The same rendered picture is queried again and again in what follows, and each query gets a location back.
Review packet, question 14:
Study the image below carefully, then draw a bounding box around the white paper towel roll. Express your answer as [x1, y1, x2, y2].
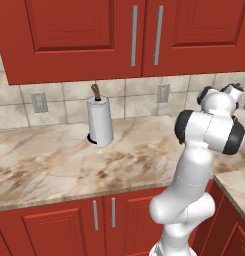
[86, 95, 115, 148]

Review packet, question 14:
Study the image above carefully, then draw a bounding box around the brown paper towel holder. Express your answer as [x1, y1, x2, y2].
[86, 83, 103, 146]

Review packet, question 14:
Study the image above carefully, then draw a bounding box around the red lower cupboard door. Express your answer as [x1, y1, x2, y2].
[0, 197, 107, 256]
[102, 185, 169, 256]

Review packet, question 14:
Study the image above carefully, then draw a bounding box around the red upper cupboard door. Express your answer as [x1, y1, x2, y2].
[0, 0, 147, 86]
[141, 0, 245, 78]

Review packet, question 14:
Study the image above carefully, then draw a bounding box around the red corner cupboard door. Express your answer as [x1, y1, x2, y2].
[189, 179, 245, 256]

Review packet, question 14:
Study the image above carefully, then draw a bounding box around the grey wall socket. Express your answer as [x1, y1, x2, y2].
[156, 83, 171, 104]
[30, 92, 50, 114]

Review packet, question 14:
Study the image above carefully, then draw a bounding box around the silver lower cupboard handle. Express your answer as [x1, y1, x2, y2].
[92, 199, 100, 232]
[110, 197, 117, 229]

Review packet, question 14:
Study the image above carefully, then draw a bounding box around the silver cupboard handle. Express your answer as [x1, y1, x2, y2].
[110, 197, 117, 229]
[130, 4, 139, 67]
[92, 199, 100, 232]
[152, 4, 165, 66]

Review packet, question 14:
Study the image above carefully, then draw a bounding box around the silver upper cupboard handle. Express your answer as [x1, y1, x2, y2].
[130, 4, 139, 67]
[152, 4, 165, 66]

